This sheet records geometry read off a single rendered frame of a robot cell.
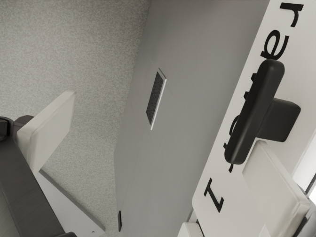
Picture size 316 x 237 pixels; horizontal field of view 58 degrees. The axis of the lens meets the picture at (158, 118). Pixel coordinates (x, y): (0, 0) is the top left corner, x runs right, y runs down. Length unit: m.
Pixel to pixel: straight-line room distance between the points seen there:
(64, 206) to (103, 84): 0.58
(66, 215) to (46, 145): 1.25
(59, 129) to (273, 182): 0.13
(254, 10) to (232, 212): 0.21
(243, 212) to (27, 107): 1.02
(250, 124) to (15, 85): 1.04
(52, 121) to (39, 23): 0.94
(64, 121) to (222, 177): 0.16
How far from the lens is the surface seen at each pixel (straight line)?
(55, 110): 0.17
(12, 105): 1.20
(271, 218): 0.18
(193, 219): 0.37
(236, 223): 0.26
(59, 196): 1.35
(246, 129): 0.19
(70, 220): 1.43
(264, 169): 0.19
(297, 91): 0.22
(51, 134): 0.17
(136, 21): 1.08
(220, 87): 0.35
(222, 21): 0.40
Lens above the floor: 1.06
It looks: 63 degrees down
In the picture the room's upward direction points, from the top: 158 degrees clockwise
